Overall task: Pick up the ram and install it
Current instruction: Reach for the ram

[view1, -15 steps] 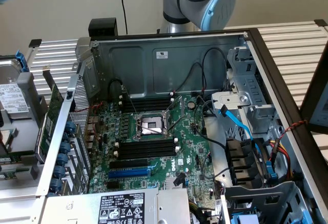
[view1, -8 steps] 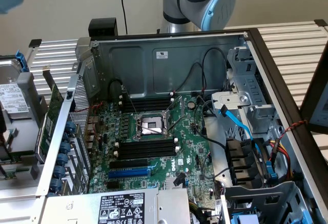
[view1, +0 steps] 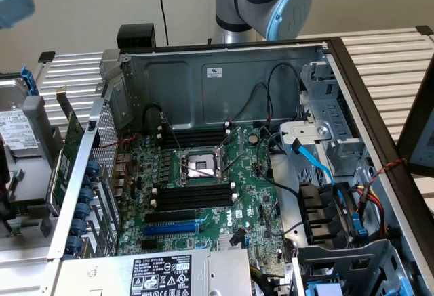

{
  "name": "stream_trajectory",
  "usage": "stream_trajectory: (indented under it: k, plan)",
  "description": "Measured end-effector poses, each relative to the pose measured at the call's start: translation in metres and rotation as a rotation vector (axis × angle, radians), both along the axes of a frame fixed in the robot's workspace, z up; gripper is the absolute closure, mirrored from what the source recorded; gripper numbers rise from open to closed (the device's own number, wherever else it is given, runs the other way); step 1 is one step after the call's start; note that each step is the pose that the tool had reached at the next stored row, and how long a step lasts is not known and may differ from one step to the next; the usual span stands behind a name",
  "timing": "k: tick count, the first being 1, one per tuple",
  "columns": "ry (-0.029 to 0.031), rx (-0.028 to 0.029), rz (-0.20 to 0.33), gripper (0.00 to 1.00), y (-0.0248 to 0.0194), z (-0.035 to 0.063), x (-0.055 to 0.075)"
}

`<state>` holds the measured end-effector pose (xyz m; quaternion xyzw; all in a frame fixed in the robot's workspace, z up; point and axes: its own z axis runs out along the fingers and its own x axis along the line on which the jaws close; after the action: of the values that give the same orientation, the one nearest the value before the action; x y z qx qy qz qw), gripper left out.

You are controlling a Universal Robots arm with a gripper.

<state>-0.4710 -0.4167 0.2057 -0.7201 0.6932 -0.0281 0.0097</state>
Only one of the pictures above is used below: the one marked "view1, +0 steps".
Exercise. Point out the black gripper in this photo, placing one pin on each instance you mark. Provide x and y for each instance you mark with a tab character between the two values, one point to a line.
2	160

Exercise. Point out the green RAM stick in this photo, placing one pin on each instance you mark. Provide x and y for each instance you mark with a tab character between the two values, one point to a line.
30	205

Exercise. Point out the silver hard disk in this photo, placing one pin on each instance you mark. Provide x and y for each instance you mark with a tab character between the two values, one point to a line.
17	130

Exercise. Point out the grey parts rack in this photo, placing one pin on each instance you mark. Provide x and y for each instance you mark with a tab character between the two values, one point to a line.
37	181

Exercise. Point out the green graphics card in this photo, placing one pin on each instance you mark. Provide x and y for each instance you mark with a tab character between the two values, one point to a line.
73	133

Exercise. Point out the blue card retention clip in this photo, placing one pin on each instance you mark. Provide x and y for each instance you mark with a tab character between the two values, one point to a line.
82	210
92	168
79	225
87	195
73	244

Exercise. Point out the black table end cap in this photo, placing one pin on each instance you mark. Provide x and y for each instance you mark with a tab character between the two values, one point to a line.
424	30
46	57

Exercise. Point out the metal rear port stack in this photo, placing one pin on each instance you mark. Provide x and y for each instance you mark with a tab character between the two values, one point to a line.
122	174

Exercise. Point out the silver power supply with label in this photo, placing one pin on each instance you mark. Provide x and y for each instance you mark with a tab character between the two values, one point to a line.
101	275

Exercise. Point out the short black expansion slot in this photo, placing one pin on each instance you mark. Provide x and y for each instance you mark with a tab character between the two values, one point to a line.
150	245

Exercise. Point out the long black expansion slot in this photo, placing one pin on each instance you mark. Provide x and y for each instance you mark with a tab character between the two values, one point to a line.
171	217

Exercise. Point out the blue expansion slot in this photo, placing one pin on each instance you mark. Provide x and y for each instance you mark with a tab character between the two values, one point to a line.
171	230

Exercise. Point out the black box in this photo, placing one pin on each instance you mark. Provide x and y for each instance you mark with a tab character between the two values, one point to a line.
135	35

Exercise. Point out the metal CPU socket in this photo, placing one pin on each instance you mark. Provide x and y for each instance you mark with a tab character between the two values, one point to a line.
200	165

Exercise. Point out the white label sticker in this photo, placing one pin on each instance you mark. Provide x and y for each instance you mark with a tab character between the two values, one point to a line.
214	72

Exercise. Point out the silver finned heatsink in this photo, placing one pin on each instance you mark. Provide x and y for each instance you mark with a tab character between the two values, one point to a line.
225	241

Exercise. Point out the open silver black PC case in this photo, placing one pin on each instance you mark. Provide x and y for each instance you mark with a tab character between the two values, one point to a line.
237	89

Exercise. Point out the green motherboard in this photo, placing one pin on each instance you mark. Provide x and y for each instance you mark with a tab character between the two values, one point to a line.
251	187

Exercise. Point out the round coin battery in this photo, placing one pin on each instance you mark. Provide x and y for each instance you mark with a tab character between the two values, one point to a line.
253	137

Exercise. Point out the black plastic fan shroud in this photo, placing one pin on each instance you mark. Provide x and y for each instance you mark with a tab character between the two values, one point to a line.
318	214

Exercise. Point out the silver metal disk bay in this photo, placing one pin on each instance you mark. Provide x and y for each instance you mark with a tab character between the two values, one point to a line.
325	130

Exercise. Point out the blue plastic block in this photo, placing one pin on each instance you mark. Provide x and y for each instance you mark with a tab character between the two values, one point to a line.
325	290

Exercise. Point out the grey metal drive cage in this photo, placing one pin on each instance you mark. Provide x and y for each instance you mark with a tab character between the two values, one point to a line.
356	265

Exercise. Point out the dark framed grey panel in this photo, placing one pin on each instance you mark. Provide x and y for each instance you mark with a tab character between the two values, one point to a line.
420	147

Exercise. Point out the blue plastic disk bracket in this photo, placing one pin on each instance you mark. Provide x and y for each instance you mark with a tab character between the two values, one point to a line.
28	79

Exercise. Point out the metal socket cover frame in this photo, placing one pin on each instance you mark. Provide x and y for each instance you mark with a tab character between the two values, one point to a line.
237	140

